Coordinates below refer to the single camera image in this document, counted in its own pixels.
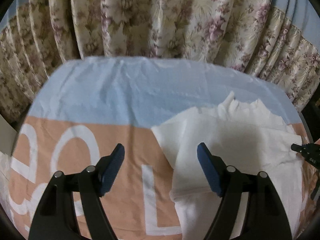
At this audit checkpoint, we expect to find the white knit sweater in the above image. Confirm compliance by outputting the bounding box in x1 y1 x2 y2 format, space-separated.
152 93 303 239

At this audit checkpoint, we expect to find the blue and orange bedsheet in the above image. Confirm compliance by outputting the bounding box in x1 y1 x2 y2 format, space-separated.
8 57 315 239

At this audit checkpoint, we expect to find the floral beige curtain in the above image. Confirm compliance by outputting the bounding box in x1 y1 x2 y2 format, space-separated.
1 0 319 122

